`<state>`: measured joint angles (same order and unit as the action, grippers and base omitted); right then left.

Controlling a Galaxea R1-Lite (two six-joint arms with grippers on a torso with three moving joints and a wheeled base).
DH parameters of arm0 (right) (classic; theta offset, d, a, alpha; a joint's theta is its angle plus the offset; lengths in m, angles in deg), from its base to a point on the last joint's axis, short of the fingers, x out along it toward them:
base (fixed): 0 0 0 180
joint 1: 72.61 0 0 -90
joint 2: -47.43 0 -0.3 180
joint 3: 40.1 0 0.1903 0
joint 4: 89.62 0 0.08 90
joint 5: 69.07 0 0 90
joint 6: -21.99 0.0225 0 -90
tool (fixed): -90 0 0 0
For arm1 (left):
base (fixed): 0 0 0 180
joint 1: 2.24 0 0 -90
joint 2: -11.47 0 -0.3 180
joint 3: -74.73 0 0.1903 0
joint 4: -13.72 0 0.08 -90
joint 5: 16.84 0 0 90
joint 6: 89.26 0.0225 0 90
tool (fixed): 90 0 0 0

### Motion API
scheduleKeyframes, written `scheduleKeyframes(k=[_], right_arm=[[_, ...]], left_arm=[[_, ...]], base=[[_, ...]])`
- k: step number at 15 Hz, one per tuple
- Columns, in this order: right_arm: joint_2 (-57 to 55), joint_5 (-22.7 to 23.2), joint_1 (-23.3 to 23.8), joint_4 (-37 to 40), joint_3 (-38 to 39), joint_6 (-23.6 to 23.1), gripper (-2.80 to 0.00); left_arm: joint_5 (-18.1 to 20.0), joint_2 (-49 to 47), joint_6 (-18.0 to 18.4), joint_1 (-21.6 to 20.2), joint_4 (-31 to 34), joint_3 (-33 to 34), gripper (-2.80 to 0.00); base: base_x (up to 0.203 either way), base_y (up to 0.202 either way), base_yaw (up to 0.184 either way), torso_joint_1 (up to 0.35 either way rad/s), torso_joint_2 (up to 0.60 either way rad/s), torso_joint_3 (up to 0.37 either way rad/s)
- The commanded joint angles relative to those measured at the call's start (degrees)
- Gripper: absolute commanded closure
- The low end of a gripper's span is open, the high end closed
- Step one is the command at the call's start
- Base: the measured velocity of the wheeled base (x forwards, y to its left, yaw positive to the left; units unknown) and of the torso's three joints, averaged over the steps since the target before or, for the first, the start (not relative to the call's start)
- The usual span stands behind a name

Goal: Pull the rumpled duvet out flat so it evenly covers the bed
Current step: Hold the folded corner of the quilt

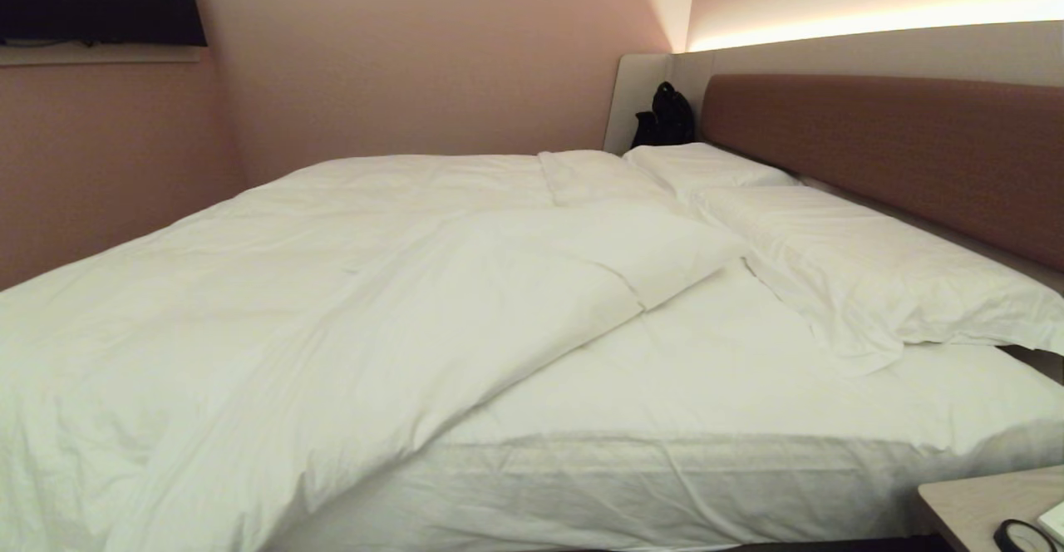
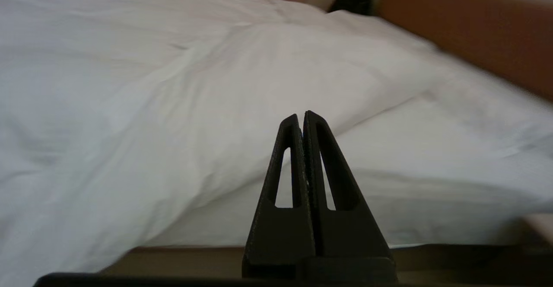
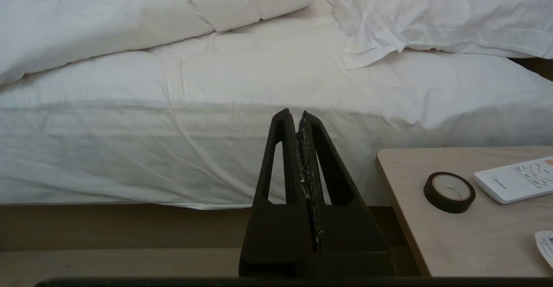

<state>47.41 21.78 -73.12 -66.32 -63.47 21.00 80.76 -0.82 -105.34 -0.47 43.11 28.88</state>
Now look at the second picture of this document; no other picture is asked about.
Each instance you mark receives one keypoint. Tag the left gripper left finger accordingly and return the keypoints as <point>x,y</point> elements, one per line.
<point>281,233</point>

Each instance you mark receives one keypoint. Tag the wooden bed frame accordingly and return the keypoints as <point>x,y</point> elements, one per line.
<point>432,263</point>

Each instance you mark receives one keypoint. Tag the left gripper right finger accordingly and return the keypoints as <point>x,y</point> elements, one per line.
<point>350,233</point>

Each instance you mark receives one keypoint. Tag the white bed sheet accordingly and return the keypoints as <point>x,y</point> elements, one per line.
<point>432,166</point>

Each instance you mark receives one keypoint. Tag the white duvet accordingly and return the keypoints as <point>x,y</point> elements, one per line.
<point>151,105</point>

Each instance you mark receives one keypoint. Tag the brown wooden headboard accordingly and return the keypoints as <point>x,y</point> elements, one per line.
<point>471,32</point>

